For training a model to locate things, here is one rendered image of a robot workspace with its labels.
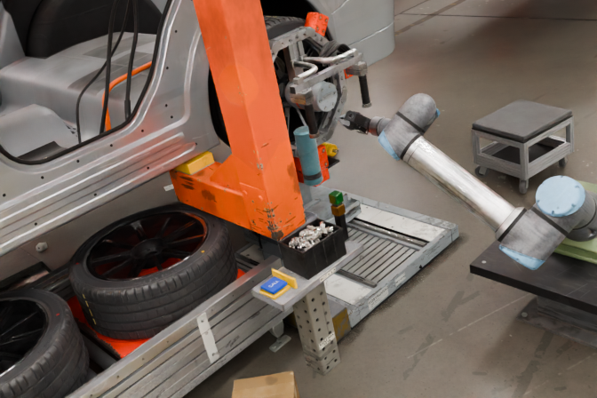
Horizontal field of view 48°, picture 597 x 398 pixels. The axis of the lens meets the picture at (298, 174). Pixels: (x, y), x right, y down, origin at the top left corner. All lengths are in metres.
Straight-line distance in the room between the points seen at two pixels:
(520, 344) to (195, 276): 1.26
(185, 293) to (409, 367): 0.89
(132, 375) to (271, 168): 0.86
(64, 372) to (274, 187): 0.96
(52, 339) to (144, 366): 0.32
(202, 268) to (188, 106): 0.68
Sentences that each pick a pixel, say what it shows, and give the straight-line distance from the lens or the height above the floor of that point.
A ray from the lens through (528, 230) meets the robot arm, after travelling 2.42.
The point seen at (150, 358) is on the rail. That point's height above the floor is 0.35.
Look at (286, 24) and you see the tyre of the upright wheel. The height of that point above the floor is 1.15.
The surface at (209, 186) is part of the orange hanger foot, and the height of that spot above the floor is 0.67.
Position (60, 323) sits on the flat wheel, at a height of 0.50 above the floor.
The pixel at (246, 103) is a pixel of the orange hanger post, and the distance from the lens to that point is 2.30.
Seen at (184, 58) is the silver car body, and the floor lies 1.15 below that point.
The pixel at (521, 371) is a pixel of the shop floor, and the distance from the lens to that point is 2.63.
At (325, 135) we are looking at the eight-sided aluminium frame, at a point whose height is 0.61.
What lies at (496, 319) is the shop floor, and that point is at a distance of 2.85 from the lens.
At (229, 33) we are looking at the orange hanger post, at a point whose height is 1.33.
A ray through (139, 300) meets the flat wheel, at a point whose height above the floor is 0.45.
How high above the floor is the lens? 1.82
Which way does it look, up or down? 26 degrees down
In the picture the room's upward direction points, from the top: 12 degrees counter-clockwise
